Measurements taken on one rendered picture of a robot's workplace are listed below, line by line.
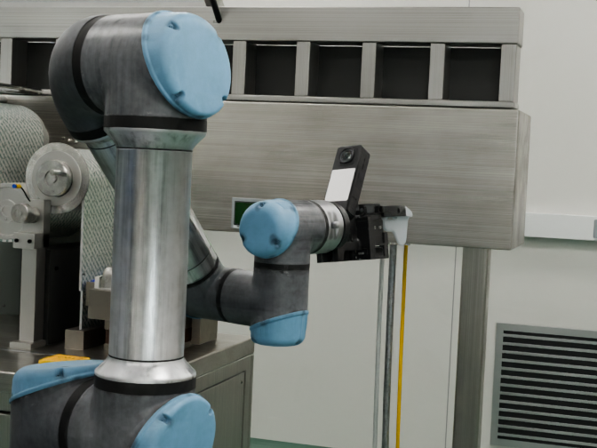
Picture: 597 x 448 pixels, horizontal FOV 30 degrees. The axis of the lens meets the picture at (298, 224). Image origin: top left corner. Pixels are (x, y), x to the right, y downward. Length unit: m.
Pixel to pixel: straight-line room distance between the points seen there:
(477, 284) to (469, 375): 0.21
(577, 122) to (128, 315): 3.63
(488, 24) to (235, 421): 1.03
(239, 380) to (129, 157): 1.35
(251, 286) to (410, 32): 1.10
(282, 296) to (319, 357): 3.52
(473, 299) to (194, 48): 1.48
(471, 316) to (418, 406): 2.34
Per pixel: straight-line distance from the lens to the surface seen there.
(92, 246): 2.38
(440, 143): 2.42
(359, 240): 1.61
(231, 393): 2.50
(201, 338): 2.40
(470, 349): 2.60
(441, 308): 4.82
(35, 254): 2.35
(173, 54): 1.20
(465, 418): 2.63
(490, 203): 2.41
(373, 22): 2.48
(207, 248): 1.51
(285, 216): 1.43
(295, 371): 5.02
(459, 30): 2.44
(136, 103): 1.22
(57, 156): 2.36
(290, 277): 1.46
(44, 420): 1.34
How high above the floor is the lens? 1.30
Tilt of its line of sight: 3 degrees down
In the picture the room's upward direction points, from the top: 3 degrees clockwise
